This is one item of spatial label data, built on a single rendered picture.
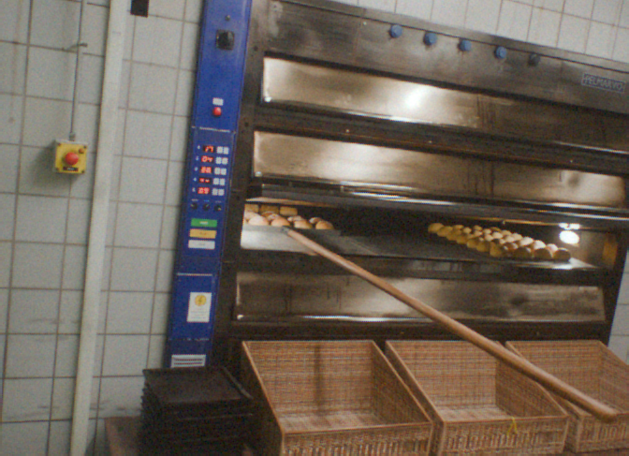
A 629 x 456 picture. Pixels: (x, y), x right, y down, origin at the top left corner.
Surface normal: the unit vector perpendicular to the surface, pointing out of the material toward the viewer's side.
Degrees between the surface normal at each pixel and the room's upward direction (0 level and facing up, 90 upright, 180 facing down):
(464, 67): 90
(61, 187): 90
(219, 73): 90
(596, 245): 90
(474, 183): 70
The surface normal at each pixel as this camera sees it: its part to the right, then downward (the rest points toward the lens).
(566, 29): 0.37, 0.18
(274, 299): 0.40, -0.16
